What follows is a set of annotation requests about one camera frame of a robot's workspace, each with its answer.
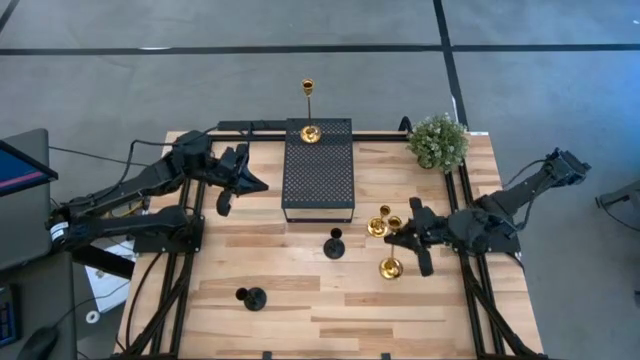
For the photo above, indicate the black computer mouse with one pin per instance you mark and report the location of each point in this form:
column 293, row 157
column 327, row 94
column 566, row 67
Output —
column 37, row 345

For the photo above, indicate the black aluminium table frame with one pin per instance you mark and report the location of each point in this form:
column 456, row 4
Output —
column 380, row 137

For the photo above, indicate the dark keyboard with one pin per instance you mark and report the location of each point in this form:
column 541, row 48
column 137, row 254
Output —
column 7, row 315

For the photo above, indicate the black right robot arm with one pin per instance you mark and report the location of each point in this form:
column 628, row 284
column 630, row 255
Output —
column 525, row 192

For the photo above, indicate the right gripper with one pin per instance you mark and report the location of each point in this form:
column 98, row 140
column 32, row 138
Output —
column 430, row 230

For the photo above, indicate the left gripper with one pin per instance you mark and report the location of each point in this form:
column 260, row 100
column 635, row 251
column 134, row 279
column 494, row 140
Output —
column 225, row 170

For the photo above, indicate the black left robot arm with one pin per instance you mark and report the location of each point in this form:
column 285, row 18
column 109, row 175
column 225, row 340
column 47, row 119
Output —
column 150, row 177

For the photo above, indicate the black perforated metal shelf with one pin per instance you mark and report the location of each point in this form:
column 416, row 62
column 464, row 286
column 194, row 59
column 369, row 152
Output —
column 318, row 180

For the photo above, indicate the white tape roll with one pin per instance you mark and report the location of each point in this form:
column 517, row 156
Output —
column 87, row 316

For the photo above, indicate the gold candlestick holder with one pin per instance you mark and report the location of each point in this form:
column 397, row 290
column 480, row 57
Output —
column 390, row 269
column 310, row 134
column 376, row 228

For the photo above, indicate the blue screen monitor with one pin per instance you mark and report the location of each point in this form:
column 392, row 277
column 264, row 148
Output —
column 20, row 170

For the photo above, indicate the black candlestick holder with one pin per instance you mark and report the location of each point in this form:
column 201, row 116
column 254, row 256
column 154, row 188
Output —
column 334, row 248
column 256, row 299

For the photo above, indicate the white paper sheet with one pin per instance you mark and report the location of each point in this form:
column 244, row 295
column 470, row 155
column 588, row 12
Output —
column 105, row 287

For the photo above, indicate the green plant in black pot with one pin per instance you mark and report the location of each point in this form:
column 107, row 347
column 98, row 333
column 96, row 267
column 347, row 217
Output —
column 439, row 142

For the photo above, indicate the grey side table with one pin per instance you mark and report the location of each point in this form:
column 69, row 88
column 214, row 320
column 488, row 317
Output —
column 20, row 230

